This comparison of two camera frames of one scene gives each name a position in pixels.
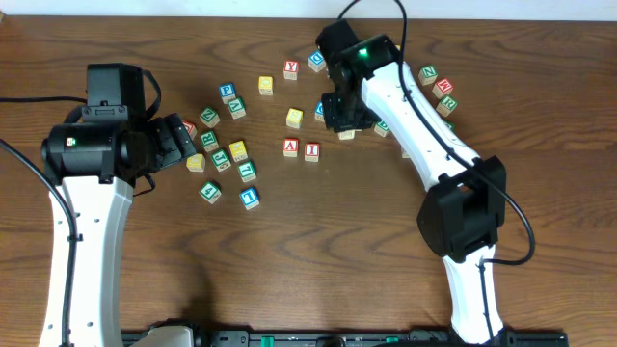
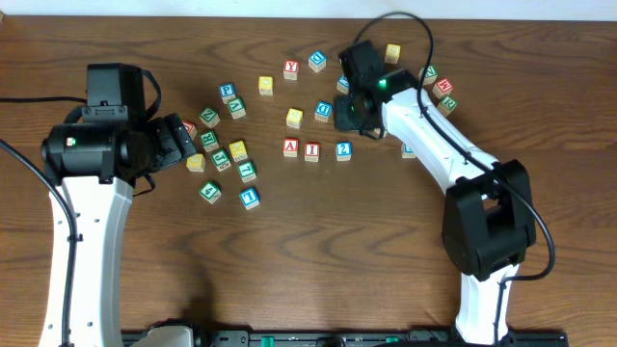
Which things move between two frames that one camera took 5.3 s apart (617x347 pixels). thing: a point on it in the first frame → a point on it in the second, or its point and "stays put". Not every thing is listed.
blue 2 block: x=348 y=134 → x=343 y=150
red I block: x=311 y=152 stays put
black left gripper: x=170 y=150 stays put
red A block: x=290 y=146 stays put
